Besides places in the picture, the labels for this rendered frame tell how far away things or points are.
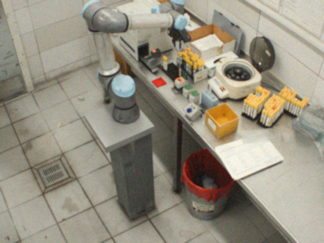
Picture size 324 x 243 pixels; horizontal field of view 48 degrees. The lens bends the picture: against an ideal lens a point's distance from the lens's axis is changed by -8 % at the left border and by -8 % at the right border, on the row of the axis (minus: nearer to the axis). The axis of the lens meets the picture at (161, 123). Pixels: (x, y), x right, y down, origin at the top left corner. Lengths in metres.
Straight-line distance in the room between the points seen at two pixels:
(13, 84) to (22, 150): 0.75
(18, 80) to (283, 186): 2.72
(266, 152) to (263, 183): 0.19
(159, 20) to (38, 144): 1.86
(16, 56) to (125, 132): 1.89
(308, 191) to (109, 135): 1.06
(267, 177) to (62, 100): 2.31
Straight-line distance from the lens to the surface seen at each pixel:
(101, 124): 2.11
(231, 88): 2.25
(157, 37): 2.56
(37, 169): 3.21
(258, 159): 2.01
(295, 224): 1.85
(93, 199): 2.93
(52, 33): 3.76
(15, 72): 3.77
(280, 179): 1.97
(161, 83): 2.40
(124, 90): 1.97
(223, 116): 2.20
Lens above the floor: 2.41
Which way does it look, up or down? 46 degrees down
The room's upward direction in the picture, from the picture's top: 1 degrees counter-clockwise
